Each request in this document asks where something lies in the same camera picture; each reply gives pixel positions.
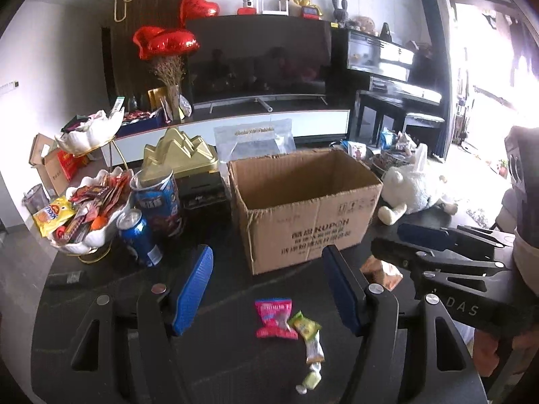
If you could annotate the open brown cardboard box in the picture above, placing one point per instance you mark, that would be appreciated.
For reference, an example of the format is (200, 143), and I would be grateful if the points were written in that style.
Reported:
(41, 148)

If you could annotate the small red heart balloon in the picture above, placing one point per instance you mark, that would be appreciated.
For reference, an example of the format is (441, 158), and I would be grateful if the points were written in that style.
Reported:
(198, 6)

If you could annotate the white rack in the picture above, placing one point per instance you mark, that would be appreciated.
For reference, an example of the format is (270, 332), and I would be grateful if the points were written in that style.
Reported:
(273, 10)

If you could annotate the yellow green snack packet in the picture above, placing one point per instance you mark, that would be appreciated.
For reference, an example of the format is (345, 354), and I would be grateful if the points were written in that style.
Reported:
(305, 325)

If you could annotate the clear plastic bin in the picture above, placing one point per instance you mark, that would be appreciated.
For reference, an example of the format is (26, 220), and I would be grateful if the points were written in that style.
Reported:
(36, 198)

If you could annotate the tray of red packets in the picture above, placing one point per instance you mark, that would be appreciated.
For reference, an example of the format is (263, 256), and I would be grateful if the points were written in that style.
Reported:
(141, 117)

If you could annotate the black metronome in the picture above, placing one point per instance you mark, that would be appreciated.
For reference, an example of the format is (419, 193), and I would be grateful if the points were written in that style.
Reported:
(386, 33)

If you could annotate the pile of red snack packets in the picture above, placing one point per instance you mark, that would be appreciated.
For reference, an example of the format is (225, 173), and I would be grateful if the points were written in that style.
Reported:
(99, 202)

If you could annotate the brown plush toy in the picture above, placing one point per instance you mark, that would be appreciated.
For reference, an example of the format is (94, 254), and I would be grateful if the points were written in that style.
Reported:
(364, 24)

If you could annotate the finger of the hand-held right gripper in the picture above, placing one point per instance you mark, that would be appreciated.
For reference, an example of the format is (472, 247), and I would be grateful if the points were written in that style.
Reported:
(396, 250)
(425, 235)

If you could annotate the grey bunny plush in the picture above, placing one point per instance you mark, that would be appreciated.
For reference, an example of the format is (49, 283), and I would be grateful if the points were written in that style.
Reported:
(340, 10)

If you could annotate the gold bag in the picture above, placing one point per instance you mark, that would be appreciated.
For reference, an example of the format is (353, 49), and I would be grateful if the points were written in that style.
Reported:
(156, 99)

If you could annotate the dark snack basket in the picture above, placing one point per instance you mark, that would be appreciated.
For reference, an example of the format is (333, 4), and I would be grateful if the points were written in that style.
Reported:
(389, 162)

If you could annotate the orange triangular snack bag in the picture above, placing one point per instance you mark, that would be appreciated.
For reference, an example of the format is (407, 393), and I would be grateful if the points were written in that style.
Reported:
(383, 273)

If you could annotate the blue soda can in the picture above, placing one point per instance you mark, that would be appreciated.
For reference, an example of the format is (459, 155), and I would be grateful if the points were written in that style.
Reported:
(141, 240)

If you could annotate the large red heart balloon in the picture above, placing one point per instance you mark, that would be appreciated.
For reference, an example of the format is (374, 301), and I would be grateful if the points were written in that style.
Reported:
(166, 43)

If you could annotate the white plush sheep tissue holder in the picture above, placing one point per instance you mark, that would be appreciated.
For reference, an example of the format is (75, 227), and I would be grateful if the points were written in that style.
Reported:
(408, 193)

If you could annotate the black piano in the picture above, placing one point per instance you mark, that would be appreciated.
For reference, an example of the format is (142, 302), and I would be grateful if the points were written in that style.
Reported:
(379, 71)

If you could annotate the pale green candy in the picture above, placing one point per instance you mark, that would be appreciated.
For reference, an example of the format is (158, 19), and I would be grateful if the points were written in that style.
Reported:
(310, 381)

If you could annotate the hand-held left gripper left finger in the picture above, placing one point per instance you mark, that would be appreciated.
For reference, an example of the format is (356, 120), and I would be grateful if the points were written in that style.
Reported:
(193, 290)

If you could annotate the gold mountain shaped box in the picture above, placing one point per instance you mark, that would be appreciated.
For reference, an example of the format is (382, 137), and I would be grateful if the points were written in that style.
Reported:
(179, 155)

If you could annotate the small white brown snack packet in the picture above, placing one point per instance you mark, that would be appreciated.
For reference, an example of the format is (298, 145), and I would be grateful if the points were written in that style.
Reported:
(315, 347)

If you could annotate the blue cylindrical snack tub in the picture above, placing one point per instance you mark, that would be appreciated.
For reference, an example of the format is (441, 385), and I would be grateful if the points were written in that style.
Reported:
(158, 204)

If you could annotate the yellow toy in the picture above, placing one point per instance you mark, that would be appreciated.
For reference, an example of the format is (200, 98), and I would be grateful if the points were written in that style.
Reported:
(294, 1)

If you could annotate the white shell tiered snack stand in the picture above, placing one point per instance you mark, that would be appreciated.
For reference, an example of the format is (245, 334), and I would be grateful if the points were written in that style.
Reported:
(90, 134)

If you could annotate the white television cabinet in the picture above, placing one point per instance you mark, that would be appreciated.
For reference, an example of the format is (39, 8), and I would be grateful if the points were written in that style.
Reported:
(320, 122)

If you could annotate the black television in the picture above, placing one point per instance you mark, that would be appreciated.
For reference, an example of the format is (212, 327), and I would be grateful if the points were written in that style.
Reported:
(261, 61)

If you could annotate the red cardboard box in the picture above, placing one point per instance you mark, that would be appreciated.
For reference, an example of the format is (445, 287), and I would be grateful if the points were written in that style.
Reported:
(63, 170)

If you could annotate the person's right hand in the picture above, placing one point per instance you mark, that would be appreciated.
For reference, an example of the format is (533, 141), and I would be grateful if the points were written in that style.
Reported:
(486, 353)

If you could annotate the white tissue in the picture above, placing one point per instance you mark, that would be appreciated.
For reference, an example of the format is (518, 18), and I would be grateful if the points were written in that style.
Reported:
(421, 155)

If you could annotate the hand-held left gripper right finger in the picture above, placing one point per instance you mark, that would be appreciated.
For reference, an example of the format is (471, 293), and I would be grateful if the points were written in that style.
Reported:
(342, 290)

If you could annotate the black piano bench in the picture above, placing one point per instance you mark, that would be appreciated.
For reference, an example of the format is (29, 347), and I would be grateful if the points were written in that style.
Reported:
(423, 120)

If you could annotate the brown cardboard box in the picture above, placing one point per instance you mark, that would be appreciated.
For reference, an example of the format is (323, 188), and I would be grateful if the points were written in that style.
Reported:
(311, 227)
(41, 148)

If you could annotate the clear zip bag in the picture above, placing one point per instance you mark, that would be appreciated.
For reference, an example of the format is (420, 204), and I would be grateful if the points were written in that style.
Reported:
(252, 139)

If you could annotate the pink snack packet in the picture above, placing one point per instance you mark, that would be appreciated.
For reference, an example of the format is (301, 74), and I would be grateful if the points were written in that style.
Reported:
(276, 317)

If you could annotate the red clock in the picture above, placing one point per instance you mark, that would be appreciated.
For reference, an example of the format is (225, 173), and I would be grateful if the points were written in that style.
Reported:
(310, 12)

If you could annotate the white camera on red base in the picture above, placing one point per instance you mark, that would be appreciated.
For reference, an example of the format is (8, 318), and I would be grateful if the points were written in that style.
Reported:
(246, 5)

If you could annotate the black remote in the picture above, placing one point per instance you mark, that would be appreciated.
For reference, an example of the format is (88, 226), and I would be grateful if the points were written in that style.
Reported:
(65, 280)

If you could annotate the black gift box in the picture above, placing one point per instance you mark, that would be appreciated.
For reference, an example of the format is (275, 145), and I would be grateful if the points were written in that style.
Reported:
(202, 191)

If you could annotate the blue snack packet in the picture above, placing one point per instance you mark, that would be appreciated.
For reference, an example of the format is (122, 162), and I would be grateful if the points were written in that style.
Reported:
(388, 138)

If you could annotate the dried flowers in vase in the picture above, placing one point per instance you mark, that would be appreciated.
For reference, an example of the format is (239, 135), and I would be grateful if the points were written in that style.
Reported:
(168, 78)

